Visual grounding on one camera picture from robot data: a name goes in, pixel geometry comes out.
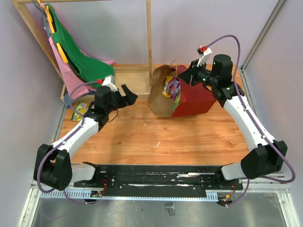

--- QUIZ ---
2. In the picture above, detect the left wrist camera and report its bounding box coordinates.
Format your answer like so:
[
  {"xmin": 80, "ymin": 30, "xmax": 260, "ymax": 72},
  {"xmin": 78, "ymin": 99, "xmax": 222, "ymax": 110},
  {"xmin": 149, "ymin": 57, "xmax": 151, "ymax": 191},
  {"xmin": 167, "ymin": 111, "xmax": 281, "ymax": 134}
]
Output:
[{"xmin": 97, "ymin": 75, "xmax": 118, "ymax": 93}]

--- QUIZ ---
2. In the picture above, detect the aluminium frame post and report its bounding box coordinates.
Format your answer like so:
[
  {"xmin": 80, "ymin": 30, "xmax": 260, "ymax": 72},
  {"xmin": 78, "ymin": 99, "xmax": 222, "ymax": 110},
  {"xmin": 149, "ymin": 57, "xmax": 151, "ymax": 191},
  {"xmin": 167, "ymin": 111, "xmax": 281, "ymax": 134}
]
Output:
[{"xmin": 240, "ymin": 0, "xmax": 288, "ymax": 71}]

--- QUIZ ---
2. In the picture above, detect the yellow hanger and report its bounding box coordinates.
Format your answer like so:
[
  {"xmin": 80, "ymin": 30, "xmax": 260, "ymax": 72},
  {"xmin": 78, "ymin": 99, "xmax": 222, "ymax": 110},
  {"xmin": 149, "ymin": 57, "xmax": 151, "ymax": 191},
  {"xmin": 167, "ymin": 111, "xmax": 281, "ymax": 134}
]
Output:
[{"xmin": 36, "ymin": 0, "xmax": 69, "ymax": 64}]

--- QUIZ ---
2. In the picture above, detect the wooden clothes rack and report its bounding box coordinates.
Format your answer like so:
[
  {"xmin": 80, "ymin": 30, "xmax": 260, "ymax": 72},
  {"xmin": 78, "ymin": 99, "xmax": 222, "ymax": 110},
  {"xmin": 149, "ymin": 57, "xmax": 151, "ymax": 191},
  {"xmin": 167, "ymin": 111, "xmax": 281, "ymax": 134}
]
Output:
[{"xmin": 12, "ymin": 0, "xmax": 153, "ymax": 99}]

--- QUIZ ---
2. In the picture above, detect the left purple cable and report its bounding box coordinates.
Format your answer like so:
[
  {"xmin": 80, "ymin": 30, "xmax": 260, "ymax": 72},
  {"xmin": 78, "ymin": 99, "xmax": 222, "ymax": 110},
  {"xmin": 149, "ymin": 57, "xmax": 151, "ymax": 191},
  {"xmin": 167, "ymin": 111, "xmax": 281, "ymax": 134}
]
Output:
[{"xmin": 35, "ymin": 79, "xmax": 104, "ymax": 205}]

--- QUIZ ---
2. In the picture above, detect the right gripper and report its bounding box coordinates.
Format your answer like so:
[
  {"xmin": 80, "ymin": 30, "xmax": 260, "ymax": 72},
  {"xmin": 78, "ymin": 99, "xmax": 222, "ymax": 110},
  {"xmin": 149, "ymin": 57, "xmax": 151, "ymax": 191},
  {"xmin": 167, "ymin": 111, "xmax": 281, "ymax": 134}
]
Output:
[{"xmin": 178, "ymin": 59, "xmax": 218, "ymax": 87}]

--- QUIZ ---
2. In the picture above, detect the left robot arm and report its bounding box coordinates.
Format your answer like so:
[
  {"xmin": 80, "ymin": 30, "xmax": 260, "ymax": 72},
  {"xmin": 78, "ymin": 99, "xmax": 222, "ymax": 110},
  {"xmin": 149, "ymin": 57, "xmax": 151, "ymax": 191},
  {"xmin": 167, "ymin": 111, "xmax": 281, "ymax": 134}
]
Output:
[{"xmin": 33, "ymin": 85, "xmax": 138, "ymax": 193}]

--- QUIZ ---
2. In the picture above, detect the red brown paper bag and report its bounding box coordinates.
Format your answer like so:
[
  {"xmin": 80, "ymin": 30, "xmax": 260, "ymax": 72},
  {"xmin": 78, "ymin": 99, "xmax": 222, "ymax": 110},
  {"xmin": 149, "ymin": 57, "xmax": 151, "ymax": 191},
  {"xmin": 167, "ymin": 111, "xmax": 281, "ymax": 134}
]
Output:
[{"xmin": 149, "ymin": 63, "xmax": 216, "ymax": 118}]

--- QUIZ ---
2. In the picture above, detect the green Fox's candy bag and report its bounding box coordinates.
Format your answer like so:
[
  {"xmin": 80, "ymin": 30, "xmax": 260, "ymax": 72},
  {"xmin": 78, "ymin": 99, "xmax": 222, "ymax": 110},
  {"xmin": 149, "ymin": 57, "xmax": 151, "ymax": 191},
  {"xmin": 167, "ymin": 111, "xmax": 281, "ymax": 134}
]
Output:
[{"xmin": 71, "ymin": 101, "xmax": 89, "ymax": 122}]

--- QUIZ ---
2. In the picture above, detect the blue grey cloth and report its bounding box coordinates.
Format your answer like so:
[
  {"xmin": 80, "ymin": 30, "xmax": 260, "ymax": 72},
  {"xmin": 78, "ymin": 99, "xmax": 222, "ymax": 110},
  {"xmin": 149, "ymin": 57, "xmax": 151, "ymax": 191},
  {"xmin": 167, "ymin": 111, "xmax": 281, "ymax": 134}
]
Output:
[{"xmin": 63, "ymin": 93, "xmax": 80, "ymax": 109}]

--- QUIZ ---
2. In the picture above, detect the green shirt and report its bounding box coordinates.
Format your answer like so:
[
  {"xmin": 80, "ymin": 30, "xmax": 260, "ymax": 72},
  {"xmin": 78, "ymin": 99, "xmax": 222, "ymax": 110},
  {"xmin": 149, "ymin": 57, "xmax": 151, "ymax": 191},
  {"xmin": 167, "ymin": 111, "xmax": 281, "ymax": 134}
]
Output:
[{"xmin": 46, "ymin": 3, "xmax": 115, "ymax": 82}]

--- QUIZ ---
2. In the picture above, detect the pink shirt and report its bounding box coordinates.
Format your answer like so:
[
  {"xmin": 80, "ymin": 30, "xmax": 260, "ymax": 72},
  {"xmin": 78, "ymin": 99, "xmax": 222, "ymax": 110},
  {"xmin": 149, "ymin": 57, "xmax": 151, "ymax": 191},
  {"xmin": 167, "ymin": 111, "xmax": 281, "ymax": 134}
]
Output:
[{"xmin": 48, "ymin": 37, "xmax": 115, "ymax": 99}]

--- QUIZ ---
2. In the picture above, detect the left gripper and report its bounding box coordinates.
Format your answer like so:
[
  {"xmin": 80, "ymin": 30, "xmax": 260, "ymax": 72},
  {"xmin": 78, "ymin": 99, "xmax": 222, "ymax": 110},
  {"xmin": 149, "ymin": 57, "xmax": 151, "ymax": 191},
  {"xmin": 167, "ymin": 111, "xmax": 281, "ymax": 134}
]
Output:
[{"xmin": 106, "ymin": 84, "xmax": 137, "ymax": 113}]

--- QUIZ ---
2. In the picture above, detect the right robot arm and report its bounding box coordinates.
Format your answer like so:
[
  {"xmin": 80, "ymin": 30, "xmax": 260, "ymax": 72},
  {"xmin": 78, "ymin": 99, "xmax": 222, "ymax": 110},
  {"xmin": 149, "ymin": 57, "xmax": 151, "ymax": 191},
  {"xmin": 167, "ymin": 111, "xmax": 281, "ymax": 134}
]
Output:
[{"xmin": 179, "ymin": 54, "xmax": 287, "ymax": 189}]

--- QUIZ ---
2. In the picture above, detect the grey hanger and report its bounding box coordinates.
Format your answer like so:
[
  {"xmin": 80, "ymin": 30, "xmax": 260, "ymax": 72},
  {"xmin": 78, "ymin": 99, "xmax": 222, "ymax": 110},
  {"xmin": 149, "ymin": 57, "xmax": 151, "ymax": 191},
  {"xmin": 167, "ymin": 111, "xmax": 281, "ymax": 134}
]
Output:
[{"xmin": 32, "ymin": 0, "xmax": 55, "ymax": 38}]

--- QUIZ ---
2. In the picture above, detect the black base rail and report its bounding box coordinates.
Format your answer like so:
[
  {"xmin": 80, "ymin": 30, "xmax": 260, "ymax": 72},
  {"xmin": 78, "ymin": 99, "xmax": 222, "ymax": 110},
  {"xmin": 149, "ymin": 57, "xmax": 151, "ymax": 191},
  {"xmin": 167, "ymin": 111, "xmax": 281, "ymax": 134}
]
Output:
[{"xmin": 73, "ymin": 164, "xmax": 243, "ymax": 200}]

